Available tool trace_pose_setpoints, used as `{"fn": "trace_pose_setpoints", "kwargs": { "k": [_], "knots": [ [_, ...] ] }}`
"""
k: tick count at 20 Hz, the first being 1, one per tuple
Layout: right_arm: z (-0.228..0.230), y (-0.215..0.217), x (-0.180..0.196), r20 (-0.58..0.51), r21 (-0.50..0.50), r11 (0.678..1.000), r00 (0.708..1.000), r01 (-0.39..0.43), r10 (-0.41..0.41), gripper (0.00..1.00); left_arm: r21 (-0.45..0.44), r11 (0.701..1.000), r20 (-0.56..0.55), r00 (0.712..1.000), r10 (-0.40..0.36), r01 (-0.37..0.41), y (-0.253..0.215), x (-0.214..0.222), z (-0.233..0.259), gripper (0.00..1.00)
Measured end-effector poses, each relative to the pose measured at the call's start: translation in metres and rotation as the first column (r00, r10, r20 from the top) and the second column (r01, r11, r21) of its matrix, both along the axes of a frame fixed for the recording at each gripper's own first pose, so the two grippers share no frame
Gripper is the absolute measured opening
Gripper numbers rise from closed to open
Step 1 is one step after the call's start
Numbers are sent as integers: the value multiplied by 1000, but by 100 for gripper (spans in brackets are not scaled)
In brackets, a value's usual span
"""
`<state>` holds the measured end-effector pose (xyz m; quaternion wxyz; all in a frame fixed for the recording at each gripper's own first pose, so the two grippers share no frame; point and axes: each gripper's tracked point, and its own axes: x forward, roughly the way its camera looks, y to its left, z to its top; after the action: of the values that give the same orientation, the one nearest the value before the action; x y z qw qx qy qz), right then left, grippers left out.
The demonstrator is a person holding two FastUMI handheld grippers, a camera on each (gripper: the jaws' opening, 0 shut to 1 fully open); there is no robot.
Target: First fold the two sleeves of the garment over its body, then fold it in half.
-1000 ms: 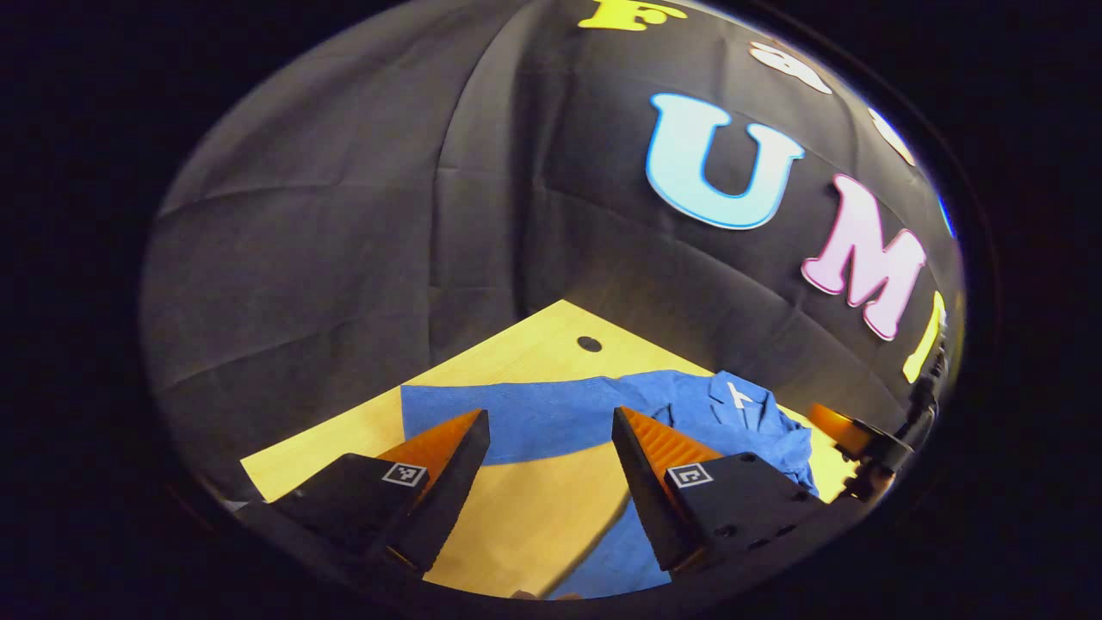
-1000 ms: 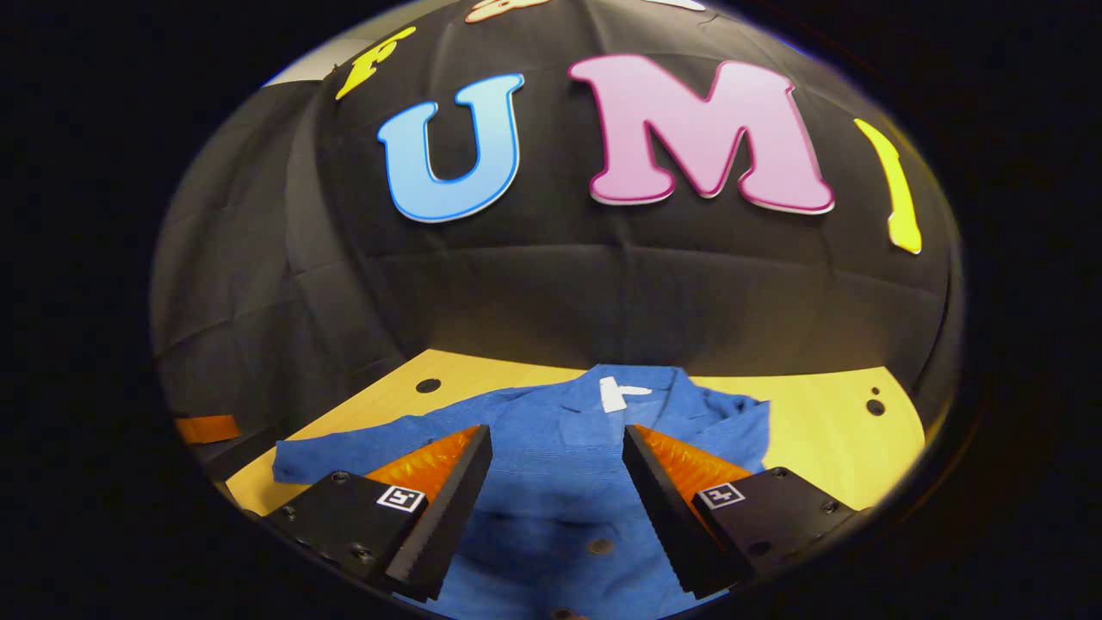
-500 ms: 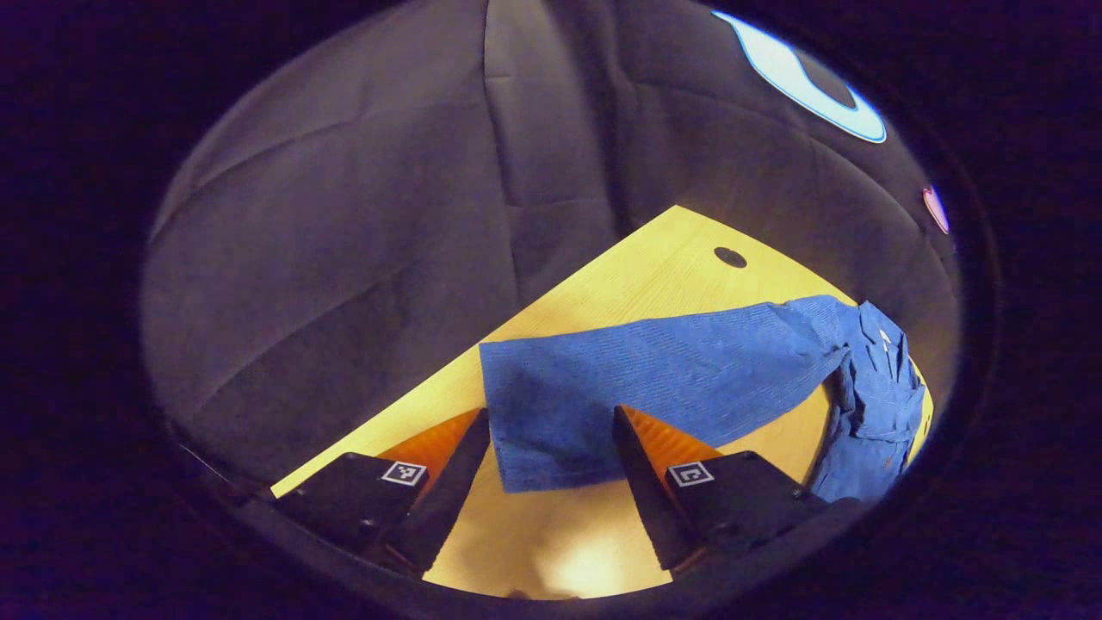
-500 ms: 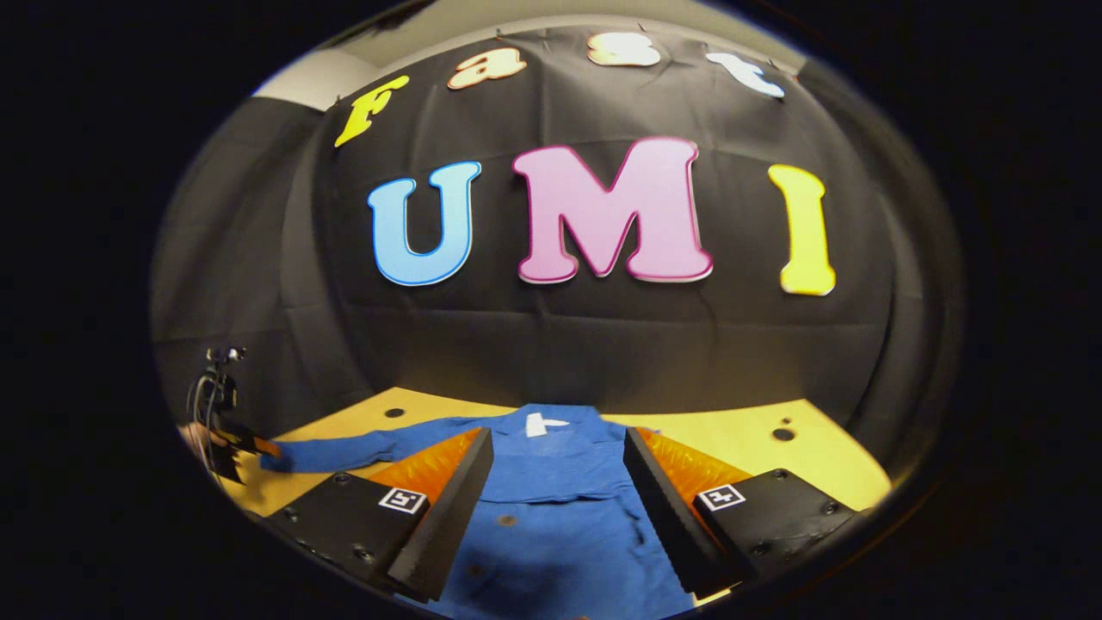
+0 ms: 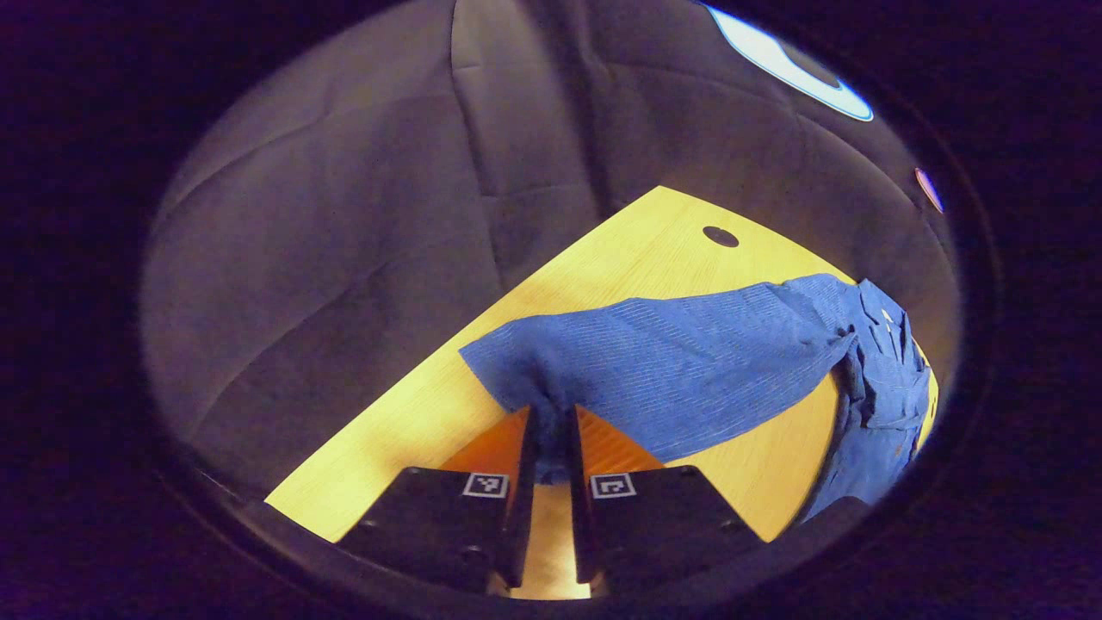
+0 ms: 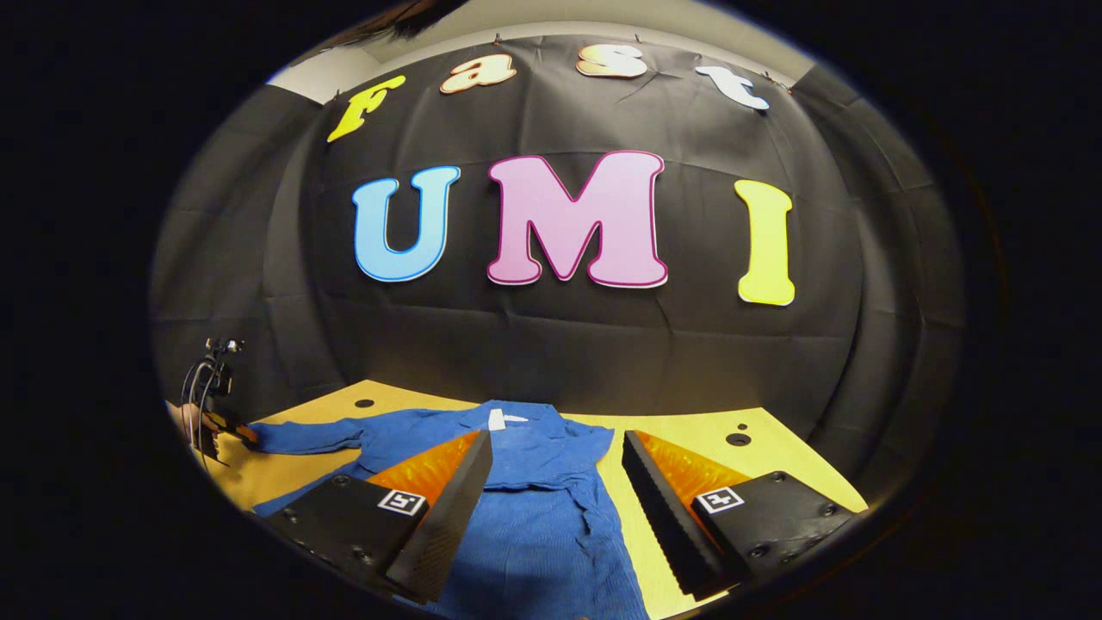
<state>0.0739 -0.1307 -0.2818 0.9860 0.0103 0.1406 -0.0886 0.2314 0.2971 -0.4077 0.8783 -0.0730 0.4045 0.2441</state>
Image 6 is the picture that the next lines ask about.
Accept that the blue button-up shirt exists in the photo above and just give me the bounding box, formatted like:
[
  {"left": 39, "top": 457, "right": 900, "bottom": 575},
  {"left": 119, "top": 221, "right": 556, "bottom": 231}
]
[{"left": 245, "top": 399, "right": 651, "bottom": 620}]

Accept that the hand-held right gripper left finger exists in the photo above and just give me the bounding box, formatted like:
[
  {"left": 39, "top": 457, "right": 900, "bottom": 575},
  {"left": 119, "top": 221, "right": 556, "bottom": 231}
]
[{"left": 258, "top": 431, "right": 494, "bottom": 604}]

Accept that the person's dark hair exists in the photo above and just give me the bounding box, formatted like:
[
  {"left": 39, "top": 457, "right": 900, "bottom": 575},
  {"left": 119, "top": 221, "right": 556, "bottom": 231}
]
[{"left": 323, "top": 0, "right": 470, "bottom": 48}]

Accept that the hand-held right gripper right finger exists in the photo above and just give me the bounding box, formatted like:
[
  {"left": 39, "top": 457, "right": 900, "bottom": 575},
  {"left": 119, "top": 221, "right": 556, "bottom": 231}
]
[{"left": 622, "top": 431, "right": 857, "bottom": 601}]

